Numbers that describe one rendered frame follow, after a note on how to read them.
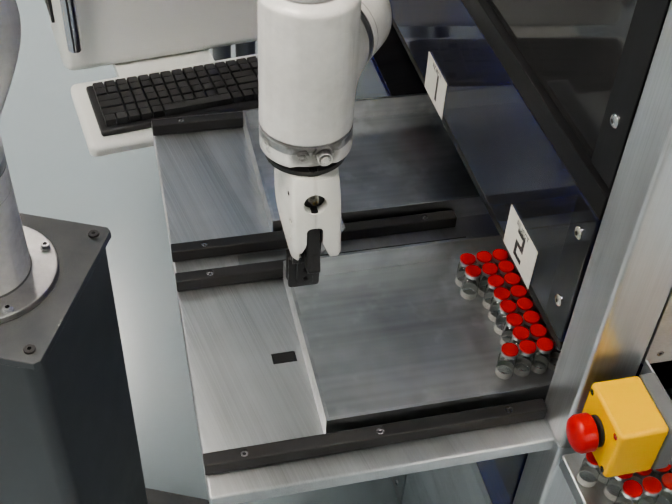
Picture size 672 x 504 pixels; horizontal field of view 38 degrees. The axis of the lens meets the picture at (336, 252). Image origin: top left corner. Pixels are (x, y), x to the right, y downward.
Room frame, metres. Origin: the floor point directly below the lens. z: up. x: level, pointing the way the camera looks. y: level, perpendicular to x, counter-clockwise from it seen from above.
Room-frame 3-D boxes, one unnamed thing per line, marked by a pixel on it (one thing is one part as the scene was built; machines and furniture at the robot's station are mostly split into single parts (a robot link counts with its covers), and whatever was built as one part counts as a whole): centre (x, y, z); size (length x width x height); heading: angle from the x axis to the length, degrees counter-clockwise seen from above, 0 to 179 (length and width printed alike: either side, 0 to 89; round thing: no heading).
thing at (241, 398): (0.97, -0.02, 0.87); 0.70 x 0.48 x 0.02; 15
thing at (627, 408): (0.61, -0.31, 0.99); 0.08 x 0.07 x 0.07; 105
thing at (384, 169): (1.15, -0.04, 0.90); 0.34 x 0.26 x 0.04; 105
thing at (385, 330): (0.82, -0.13, 0.90); 0.34 x 0.26 x 0.04; 105
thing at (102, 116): (1.42, 0.24, 0.82); 0.40 x 0.14 x 0.02; 114
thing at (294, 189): (0.70, 0.03, 1.21); 0.10 x 0.08 x 0.11; 15
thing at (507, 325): (0.84, -0.22, 0.90); 0.18 x 0.02 x 0.05; 15
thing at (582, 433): (0.60, -0.27, 0.99); 0.04 x 0.04 x 0.04; 15
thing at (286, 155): (0.70, 0.03, 1.27); 0.09 x 0.08 x 0.03; 15
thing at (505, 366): (0.76, -0.21, 0.90); 0.02 x 0.02 x 0.05
